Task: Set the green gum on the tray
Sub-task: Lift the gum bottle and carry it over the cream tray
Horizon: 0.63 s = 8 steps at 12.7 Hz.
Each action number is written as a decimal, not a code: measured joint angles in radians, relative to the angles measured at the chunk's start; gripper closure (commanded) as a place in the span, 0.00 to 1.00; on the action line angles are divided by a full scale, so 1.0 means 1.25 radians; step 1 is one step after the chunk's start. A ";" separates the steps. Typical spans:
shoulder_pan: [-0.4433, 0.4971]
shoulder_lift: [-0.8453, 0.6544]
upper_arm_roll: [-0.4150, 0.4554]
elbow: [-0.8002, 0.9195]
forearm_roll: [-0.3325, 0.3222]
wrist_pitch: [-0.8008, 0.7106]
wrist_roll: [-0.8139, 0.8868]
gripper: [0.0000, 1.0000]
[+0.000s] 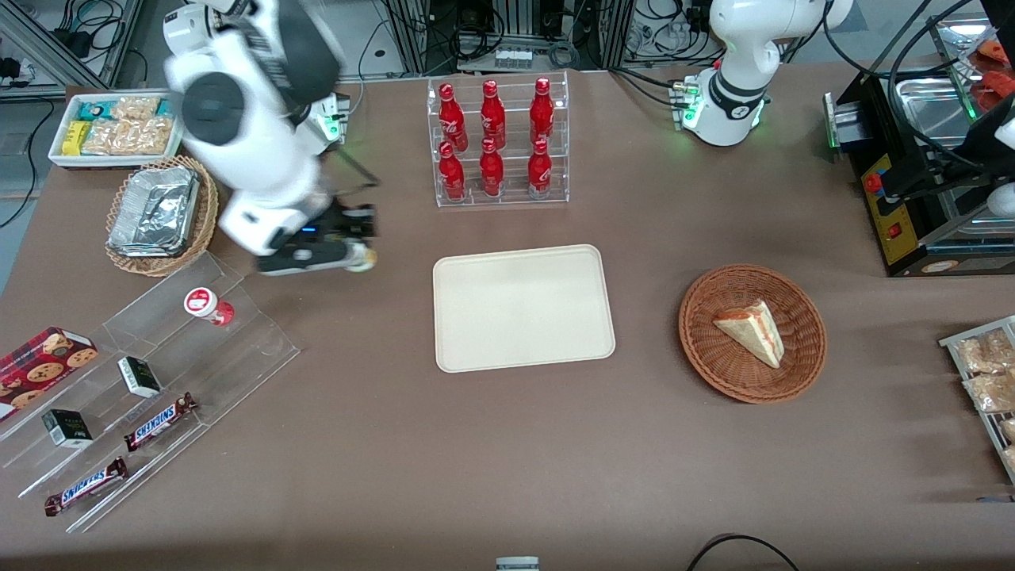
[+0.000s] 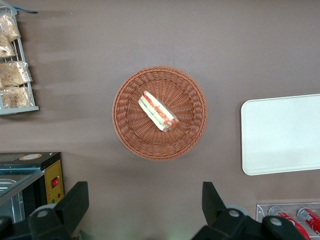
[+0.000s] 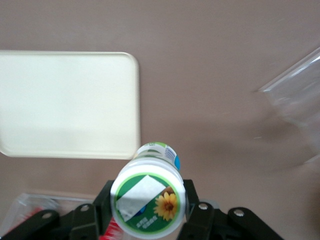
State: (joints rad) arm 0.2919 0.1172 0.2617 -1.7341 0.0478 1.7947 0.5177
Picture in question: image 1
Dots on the red plaid cookie box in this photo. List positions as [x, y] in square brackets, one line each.
[40, 365]

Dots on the wrapped triangle sandwich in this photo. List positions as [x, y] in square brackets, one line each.
[753, 333]

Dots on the clear snack bag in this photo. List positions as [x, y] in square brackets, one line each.
[987, 353]
[993, 392]

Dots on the red lid yogurt cup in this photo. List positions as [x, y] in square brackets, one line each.
[208, 305]

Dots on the small black box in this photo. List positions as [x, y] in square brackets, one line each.
[140, 377]
[67, 429]

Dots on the clear acrylic stepped display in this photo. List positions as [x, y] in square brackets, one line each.
[238, 357]

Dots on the stacked foil trays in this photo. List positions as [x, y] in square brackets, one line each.
[158, 208]

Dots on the small grey device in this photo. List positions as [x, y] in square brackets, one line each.
[517, 564]

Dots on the white plastic bin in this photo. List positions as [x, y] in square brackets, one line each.
[71, 161]

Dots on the snickers chocolate bar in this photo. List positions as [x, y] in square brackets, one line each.
[158, 422]
[86, 487]

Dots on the beige plastic tray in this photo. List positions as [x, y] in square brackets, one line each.
[523, 309]

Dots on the teal snack pack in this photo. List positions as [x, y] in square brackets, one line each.
[93, 109]

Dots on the yellow snack pack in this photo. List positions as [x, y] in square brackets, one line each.
[77, 138]

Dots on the clear acrylic bottle rack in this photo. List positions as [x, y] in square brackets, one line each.
[498, 203]

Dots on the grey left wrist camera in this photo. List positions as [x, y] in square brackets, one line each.
[1003, 200]

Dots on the clear container with red food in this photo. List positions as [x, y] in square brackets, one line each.
[991, 63]

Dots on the white power strip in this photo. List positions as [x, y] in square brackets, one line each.
[514, 58]

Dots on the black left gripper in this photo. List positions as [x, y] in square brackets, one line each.
[926, 182]

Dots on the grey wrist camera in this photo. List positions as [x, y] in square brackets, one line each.
[309, 258]
[1003, 200]

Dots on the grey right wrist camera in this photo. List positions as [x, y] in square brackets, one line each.
[309, 258]

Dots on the black sealing machine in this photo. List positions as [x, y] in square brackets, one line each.
[912, 238]

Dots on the red cola bottle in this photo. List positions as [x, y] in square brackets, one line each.
[452, 176]
[492, 173]
[541, 113]
[540, 173]
[453, 119]
[492, 117]

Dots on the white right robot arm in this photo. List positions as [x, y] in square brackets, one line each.
[262, 159]

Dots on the stainless steel tray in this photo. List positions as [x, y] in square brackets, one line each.
[928, 107]

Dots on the clear rice cracker bag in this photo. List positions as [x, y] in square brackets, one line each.
[131, 135]

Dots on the light wicker basket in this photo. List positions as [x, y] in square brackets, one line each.
[208, 214]

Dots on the round brown wicker basket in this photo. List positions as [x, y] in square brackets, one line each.
[714, 365]

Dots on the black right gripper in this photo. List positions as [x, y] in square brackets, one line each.
[351, 222]

